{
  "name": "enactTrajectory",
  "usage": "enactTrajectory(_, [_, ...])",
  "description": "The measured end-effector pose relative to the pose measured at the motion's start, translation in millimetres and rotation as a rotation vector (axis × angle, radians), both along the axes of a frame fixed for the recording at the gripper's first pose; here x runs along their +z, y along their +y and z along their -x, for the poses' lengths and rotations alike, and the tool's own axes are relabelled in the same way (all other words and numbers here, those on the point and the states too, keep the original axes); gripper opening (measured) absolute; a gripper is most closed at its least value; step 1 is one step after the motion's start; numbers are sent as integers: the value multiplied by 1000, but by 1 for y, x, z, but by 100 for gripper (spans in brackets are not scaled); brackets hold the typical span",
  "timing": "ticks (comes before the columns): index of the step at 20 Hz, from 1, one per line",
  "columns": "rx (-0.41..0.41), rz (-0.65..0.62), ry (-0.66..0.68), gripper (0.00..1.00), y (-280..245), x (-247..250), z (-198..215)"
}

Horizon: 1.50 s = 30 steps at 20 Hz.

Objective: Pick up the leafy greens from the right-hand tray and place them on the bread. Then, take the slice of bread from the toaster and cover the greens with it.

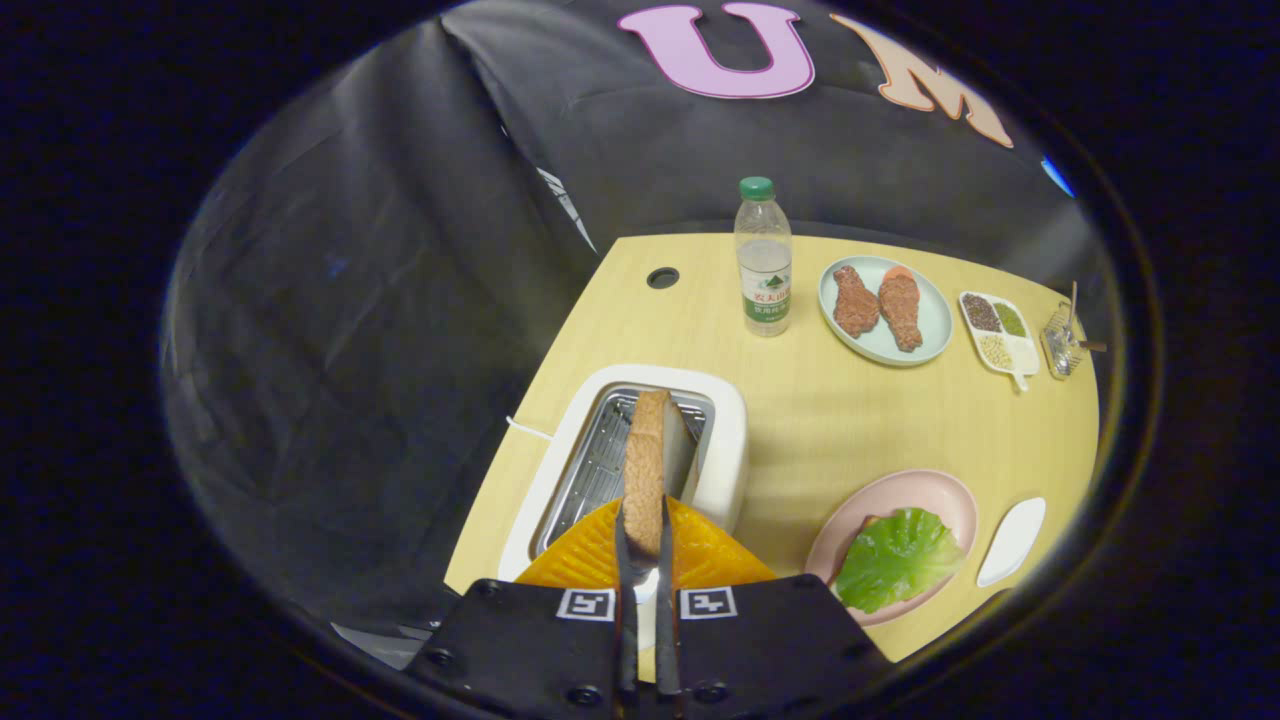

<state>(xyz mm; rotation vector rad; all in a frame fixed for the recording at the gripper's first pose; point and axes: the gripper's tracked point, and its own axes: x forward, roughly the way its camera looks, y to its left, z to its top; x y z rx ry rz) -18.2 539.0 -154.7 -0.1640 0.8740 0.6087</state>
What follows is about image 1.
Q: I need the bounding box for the pale green plate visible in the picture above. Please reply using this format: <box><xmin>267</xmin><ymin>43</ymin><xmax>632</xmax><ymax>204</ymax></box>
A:
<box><xmin>818</xmin><ymin>255</ymin><xmax>954</xmax><ymax>367</ymax></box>

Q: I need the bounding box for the brown meat patty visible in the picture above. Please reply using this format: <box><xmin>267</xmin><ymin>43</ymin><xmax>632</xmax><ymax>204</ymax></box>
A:
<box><xmin>878</xmin><ymin>266</ymin><xmax>924</xmax><ymax>353</ymax></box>
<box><xmin>832</xmin><ymin>265</ymin><xmax>882</xmax><ymax>339</ymax></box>

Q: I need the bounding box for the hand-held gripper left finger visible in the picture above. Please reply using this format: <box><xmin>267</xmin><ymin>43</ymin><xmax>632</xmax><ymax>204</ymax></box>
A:
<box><xmin>410</xmin><ymin>497</ymin><xmax>641</xmax><ymax>720</ymax></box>

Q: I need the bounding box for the white plate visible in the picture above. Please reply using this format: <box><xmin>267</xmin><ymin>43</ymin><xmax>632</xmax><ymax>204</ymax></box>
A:
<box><xmin>977</xmin><ymin>497</ymin><xmax>1047</xmax><ymax>588</ymax></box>

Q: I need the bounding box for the white divided grain tray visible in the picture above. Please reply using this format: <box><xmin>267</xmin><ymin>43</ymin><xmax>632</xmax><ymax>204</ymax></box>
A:
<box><xmin>958</xmin><ymin>290</ymin><xmax>1041</xmax><ymax>392</ymax></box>

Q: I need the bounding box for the green lettuce leaf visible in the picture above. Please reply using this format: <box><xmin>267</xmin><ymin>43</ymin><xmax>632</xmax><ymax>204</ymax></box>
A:
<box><xmin>835</xmin><ymin>507</ymin><xmax>966</xmax><ymax>615</ymax></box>

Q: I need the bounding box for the white toaster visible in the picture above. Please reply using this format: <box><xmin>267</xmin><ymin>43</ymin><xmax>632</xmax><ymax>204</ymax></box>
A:
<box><xmin>497</xmin><ymin>364</ymin><xmax>749</xmax><ymax>583</ymax></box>

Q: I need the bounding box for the clear plastic water bottle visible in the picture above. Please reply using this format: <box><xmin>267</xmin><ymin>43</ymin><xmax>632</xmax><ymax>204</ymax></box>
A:
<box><xmin>734</xmin><ymin>177</ymin><xmax>794</xmax><ymax>338</ymax></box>

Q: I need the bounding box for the toasted bread slice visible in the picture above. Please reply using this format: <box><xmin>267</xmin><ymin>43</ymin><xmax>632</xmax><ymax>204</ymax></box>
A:
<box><xmin>623</xmin><ymin>390</ymin><xmax>673</xmax><ymax>558</ymax></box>

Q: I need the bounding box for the clear glass utensil holder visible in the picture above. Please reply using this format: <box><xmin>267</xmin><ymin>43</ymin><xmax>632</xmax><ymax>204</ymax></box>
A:
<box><xmin>1040</xmin><ymin>300</ymin><xmax>1089</xmax><ymax>381</ymax></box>

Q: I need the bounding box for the pink plate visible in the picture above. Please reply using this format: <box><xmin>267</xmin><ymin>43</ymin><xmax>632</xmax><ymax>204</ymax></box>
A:
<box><xmin>805</xmin><ymin>469</ymin><xmax>979</xmax><ymax>628</ymax></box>

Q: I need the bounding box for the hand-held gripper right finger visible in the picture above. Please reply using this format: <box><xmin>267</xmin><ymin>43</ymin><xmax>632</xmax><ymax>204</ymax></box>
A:
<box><xmin>655</xmin><ymin>497</ymin><xmax>891</xmax><ymax>720</ymax></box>

